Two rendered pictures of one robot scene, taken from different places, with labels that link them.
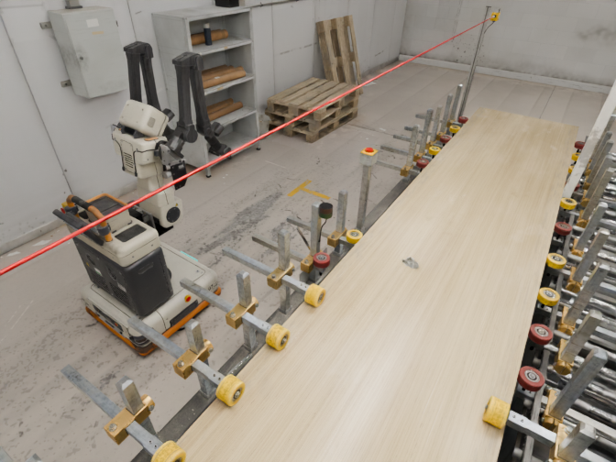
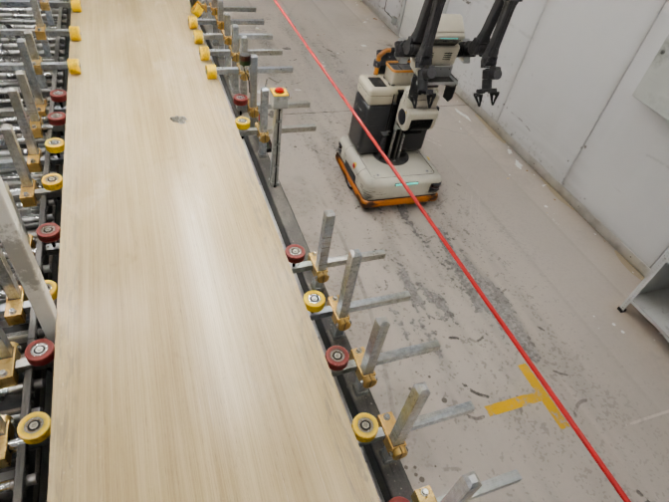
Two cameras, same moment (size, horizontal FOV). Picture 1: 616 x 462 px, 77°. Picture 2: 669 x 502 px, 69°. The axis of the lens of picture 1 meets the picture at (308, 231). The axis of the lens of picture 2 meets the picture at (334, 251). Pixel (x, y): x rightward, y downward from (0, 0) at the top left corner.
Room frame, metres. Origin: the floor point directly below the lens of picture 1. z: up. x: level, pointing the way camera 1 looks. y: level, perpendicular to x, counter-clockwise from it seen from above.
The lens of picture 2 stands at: (3.24, -1.87, 2.26)
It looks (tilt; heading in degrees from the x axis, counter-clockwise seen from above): 44 degrees down; 120
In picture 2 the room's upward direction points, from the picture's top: 11 degrees clockwise
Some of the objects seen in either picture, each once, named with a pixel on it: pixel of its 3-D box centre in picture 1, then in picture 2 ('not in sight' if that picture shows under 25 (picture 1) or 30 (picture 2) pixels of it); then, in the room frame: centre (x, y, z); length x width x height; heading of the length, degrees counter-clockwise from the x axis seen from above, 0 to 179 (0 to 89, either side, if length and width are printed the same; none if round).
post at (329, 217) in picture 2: (410, 157); (322, 257); (2.50, -0.71, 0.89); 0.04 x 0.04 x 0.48; 57
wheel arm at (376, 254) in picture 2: (393, 167); (337, 261); (2.52, -0.61, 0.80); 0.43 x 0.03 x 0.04; 57
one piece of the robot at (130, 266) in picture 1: (125, 250); (394, 112); (1.77, 1.09, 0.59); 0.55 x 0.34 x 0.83; 56
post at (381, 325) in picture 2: (434, 136); (368, 363); (2.92, -0.98, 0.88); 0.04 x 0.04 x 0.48; 57
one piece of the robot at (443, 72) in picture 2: (163, 165); (433, 84); (2.09, 0.88, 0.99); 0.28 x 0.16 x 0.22; 56
